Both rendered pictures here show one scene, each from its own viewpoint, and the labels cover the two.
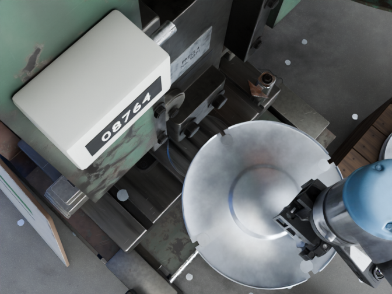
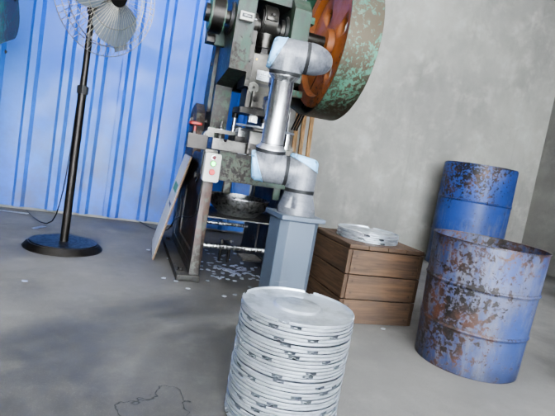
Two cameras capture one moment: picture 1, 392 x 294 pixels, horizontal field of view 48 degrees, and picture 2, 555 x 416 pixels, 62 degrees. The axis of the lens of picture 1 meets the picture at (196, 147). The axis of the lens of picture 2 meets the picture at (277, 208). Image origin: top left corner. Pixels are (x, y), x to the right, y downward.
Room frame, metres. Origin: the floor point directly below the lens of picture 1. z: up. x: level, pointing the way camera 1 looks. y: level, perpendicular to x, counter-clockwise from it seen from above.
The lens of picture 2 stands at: (-1.65, -1.61, 0.65)
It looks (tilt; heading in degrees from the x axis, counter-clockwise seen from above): 6 degrees down; 37
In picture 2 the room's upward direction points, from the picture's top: 10 degrees clockwise
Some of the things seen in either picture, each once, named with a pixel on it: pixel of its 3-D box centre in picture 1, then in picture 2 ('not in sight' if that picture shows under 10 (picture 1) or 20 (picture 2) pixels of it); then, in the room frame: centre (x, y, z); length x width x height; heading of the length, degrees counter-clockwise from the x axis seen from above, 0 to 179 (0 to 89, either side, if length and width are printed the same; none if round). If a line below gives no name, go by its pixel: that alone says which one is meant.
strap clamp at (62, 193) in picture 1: (85, 169); (219, 129); (0.15, 0.19, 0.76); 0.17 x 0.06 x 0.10; 146
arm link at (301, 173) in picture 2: not in sight; (301, 172); (-0.13, -0.58, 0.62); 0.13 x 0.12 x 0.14; 133
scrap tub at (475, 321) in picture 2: not in sight; (476, 300); (0.27, -1.22, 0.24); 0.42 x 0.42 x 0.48
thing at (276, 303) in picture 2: not in sight; (297, 305); (-0.66, -1.00, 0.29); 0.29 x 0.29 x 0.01
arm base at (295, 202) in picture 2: not in sight; (297, 201); (-0.13, -0.58, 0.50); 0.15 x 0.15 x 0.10
